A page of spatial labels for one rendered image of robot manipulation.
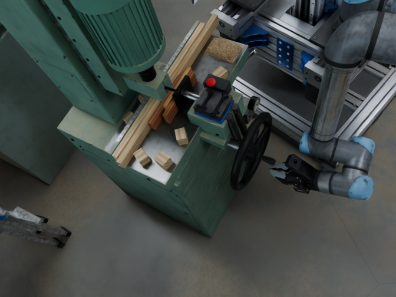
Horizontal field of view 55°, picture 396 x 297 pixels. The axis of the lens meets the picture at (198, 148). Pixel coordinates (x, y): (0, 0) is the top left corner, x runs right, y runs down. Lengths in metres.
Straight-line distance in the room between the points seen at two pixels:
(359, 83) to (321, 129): 1.04
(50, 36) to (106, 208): 1.34
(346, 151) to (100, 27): 0.80
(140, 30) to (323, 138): 0.63
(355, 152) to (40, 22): 0.97
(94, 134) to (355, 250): 1.35
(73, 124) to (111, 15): 0.74
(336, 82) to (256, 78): 1.15
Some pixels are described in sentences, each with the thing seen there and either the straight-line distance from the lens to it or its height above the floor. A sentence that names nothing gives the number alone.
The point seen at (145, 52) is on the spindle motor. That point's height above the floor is 1.25.
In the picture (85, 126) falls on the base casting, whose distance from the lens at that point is 1.55.
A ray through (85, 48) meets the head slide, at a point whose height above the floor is 1.23.
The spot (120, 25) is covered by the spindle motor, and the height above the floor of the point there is 1.37.
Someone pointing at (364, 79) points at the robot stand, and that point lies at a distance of 2.24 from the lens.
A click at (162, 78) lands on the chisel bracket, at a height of 1.07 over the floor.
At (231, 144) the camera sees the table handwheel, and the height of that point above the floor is 0.82.
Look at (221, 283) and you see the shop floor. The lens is 2.02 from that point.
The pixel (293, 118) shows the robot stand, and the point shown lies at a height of 0.23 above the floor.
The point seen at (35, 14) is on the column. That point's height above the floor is 1.37.
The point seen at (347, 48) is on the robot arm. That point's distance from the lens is 1.03.
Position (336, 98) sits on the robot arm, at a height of 1.06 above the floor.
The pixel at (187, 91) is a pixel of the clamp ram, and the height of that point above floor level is 0.96.
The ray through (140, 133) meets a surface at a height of 0.94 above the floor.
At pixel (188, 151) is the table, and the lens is 1.26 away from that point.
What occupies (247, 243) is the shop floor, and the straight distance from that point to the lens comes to 2.04.
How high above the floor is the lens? 1.99
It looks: 62 degrees down
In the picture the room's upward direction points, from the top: 22 degrees counter-clockwise
